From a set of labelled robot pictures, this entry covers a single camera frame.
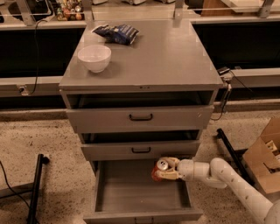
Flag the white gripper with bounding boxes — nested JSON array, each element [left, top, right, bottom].
[[155, 157, 194, 181]]

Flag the red coke can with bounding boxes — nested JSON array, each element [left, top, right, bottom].
[[151, 159, 169, 181]]

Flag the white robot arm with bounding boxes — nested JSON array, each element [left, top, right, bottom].
[[151, 157, 280, 224]]

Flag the grey bottom drawer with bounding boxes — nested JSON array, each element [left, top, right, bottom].
[[84, 159, 202, 224]]

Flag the grey drawer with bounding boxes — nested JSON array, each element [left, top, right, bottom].
[[84, 159, 202, 224], [81, 131, 200, 161], [66, 96, 214, 133]]

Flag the grey top drawer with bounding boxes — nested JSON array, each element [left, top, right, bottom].
[[66, 96, 214, 133]]

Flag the grey middle drawer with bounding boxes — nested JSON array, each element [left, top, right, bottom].
[[81, 131, 200, 161]]

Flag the grey drawer cabinet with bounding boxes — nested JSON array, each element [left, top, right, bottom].
[[59, 18, 225, 176]]

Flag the black metal leg right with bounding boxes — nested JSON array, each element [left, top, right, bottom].
[[217, 129, 255, 186]]

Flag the black metal leg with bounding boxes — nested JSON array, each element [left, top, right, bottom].
[[27, 154, 49, 224], [217, 129, 255, 186]]

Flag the cardboard box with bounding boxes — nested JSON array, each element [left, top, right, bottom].
[[242, 117, 280, 202]]

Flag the black metal leg left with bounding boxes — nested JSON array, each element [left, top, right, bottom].
[[27, 154, 49, 224]]

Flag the white bowl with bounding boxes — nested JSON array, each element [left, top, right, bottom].
[[78, 45, 111, 73]]

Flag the blue chip bag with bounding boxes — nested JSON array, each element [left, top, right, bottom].
[[92, 24, 139, 46]]

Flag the tray of snacks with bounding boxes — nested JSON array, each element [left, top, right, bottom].
[[55, 0, 84, 21]]

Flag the black middle drawer handle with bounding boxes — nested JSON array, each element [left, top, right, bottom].
[[131, 147, 151, 154]]

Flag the black drawer handle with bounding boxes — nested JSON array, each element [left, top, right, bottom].
[[131, 147, 151, 154], [129, 114, 153, 122]]

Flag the black top drawer handle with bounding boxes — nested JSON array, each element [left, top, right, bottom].
[[129, 114, 153, 122]]

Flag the black cable right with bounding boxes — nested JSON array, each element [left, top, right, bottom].
[[210, 66, 255, 122]]

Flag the black floor cable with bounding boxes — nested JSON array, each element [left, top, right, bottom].
[[0, 159, 41, 224]]

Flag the black cable left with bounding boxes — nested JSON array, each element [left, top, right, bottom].
[[18, 18, 49, 96]]

